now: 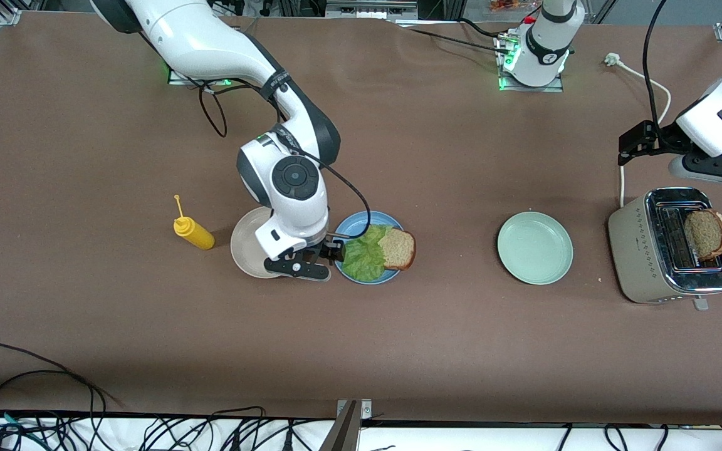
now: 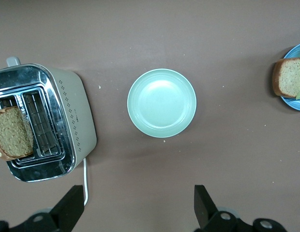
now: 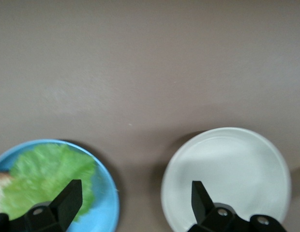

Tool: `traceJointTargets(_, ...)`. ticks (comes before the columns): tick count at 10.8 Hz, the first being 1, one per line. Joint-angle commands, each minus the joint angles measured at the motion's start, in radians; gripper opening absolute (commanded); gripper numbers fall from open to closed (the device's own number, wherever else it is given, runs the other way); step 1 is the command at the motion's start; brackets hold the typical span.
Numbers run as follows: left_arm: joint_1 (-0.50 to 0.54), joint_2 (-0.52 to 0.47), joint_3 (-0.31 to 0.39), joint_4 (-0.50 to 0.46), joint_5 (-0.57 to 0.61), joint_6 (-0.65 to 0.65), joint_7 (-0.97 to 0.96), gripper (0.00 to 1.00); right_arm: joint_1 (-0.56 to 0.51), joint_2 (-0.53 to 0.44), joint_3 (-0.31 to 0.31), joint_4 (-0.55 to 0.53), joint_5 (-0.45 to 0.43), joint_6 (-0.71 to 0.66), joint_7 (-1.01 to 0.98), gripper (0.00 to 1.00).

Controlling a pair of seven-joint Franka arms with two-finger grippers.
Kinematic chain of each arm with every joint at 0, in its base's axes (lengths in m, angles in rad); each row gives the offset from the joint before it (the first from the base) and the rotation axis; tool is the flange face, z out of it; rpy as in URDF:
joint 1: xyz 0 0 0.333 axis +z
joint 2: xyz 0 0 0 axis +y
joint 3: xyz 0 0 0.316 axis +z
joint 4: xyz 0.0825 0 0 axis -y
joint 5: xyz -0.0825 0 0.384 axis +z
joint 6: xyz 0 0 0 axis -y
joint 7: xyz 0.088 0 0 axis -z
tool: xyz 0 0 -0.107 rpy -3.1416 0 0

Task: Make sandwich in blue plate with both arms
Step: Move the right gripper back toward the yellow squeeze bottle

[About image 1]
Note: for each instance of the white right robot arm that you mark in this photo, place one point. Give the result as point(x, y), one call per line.
point(198, 37)

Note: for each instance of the beige chrome toaster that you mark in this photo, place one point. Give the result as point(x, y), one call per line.
point(637, 250)

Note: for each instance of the green lettuce leaf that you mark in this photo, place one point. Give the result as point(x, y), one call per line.
point(364, 257)

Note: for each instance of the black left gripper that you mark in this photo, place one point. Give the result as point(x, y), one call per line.
point(661, 139)

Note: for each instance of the silver metal bracket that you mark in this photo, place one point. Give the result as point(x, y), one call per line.
point(364, 407)

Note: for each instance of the light green plate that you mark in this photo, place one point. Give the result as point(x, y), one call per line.
point(535, 248)

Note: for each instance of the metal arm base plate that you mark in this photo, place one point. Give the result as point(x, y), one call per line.
point(530, 89)
point(176, 80)

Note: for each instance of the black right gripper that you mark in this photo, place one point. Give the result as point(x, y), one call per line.
point(325, 249)

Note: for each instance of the grey metal box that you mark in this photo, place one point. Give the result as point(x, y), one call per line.
point(370, 9)

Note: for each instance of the orange packet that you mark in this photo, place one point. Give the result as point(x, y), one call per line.
point(508, 5)

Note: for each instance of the beige plate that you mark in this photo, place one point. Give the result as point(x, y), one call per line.
point(245, 250)

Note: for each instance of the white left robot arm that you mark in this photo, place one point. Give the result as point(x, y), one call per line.
point(539, 75)

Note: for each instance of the grey metal post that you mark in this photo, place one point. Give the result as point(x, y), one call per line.
point(342, 432)

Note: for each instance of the brown bread slice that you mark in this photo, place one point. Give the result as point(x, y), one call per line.
point(398, 248)
point(706, 235)

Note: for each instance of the blue plate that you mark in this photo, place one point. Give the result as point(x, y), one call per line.
point(351, 222)

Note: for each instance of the yellow squeeze bottle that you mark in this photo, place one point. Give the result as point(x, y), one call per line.
point(195, 235)

